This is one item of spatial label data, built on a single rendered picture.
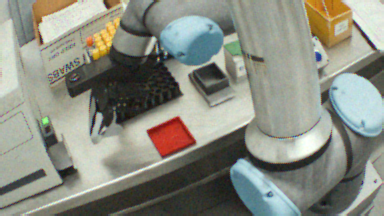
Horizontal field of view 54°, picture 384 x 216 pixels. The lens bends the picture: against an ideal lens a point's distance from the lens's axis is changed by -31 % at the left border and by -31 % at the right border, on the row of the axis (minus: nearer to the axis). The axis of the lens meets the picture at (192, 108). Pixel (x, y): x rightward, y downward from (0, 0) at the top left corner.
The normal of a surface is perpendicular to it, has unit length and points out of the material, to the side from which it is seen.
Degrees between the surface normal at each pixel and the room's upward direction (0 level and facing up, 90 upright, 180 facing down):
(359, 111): 9
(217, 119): 0
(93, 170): 0
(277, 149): 36
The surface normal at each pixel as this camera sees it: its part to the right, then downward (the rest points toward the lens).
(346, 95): 0.06, -0.70
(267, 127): -0.69, 0.51
